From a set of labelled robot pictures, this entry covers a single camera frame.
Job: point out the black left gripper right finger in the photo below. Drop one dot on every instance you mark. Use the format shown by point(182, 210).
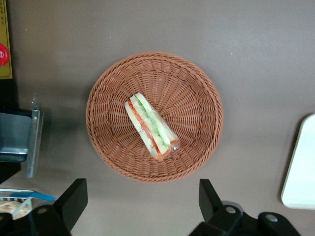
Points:
point(216, 216)

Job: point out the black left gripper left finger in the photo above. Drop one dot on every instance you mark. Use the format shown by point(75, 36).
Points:
point(61, 211)

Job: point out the triangle sandwich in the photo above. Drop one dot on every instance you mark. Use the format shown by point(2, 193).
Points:
point(147, 125)

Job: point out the cream plastic tray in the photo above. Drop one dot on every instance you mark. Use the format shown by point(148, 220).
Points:
point(302, 167)

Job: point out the round brown wicker basket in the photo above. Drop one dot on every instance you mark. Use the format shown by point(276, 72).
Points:
point(187, 98)

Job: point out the cracker snack pack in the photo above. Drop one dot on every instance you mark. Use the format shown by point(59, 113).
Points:
point(7, 207)

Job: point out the clear plastic container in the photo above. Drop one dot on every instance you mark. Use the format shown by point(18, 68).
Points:
point(13, 132)

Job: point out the red emergency stop button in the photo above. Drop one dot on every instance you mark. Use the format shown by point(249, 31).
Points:
point(3, 54)

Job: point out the black yellow control box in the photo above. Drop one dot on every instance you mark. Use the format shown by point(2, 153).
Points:
point(5, 27)

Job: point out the aluminium bracket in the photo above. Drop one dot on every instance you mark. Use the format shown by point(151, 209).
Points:
point(34, 142)

